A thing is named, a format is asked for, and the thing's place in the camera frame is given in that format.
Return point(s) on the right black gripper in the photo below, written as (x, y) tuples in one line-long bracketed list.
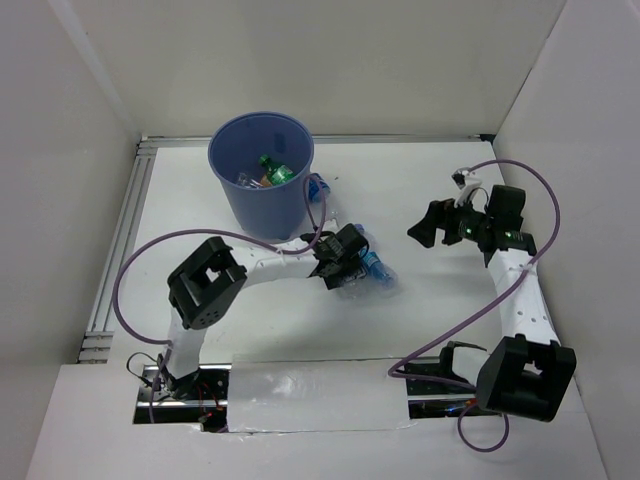
[(440, 212)]

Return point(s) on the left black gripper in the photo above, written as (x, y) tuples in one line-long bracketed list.
[(355, 270)]

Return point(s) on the clear bottle white cap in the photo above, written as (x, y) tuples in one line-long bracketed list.
[(362, 289)]

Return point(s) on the clear bottle blue cap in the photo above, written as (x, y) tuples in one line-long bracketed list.
[(381, 279)]

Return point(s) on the green soda bottle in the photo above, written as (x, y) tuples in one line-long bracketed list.
[(276, 173)]

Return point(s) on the clear crushed bottle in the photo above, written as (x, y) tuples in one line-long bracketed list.
[(246, 181)]

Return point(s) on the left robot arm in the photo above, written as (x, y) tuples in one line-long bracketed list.
[(204, 286)]

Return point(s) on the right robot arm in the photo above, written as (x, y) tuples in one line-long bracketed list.
[(528, 372)]

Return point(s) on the blue label bottle behind bin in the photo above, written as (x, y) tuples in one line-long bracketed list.
[(320, 196)]

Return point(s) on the blue plastic bin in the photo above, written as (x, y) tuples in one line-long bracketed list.
[(269, 213)]

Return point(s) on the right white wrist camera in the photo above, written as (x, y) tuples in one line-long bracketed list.
[(468, 184)]

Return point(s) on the back aluminium rail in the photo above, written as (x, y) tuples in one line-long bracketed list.
[(161, 141)]

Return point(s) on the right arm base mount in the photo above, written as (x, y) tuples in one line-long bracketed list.
[(430, 399)]

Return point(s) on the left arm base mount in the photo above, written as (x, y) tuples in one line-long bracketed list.
[(203, 405)]

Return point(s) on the left aluminium rail frame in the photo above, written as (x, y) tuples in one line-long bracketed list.
[(99, 333)]

